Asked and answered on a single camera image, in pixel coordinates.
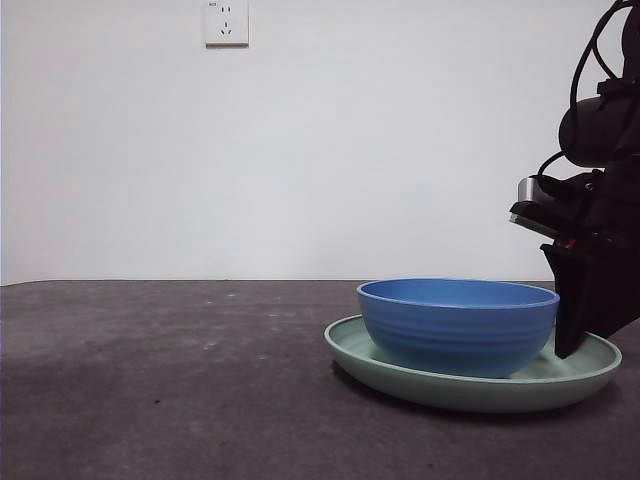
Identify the blue ribbed bowl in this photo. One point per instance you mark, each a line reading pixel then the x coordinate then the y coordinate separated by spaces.
pixel 457 335

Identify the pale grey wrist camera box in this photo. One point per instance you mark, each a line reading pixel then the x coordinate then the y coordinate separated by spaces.
pixel 527 191

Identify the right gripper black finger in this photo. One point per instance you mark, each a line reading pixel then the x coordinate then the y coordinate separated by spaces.
pixel 570 300
pixel 617 290

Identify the green round plate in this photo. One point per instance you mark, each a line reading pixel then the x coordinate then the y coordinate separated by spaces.
pixel 450 392

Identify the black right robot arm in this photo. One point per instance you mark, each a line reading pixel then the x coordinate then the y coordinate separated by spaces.
pixel 595 130

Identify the white wall socket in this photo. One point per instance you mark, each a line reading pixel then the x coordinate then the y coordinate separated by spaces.
pixel 226 25

